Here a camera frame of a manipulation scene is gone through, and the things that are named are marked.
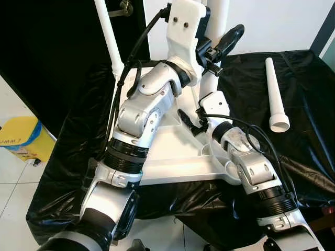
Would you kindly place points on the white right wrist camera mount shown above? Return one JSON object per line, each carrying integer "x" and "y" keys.
{"x": 214, "y": 104}

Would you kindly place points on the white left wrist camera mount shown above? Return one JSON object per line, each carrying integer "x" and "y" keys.
{"x": 186, "y": 31}

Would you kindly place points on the dark robot left leg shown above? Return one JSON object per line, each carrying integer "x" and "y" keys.
{"x": 137, "y": 245}

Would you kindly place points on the dark robot right leg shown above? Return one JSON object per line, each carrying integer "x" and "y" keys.
{"x": 271, "y": 245}

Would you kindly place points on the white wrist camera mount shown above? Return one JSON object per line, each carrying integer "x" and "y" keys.
{"x": 214, "y": 104}
{"x": 186, "y": 31}

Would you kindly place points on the yellow box with blue band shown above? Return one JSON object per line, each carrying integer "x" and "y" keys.
{"x": 23, "y": 138}

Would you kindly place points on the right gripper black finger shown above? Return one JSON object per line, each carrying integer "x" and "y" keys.
{"x": 186, "y": 117}

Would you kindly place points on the white plastic table leg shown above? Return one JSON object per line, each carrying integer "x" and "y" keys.
{"x": 273, "y": 89}
{"x": 107, "y": 36}
{"x": 219, "y": 15}

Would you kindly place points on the white plastic table top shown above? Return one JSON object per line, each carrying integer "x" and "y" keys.
{"x": 178, "y": 167}

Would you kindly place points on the black door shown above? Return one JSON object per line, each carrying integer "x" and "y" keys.
{"x": 47, "y": 52}

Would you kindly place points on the dark robot leg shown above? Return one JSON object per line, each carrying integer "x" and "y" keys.
{"x": 137, "y": 245}
{"x": 271, "y": 245}

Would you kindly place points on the dark grey wall post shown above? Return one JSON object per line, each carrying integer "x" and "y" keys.
{"x": 325, "y": 26}

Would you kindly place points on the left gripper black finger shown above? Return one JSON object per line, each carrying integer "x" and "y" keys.
{"x": 230, "y": 39}

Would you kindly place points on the black plastic table cover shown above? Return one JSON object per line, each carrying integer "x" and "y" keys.
{"x": 303, "y": 172}

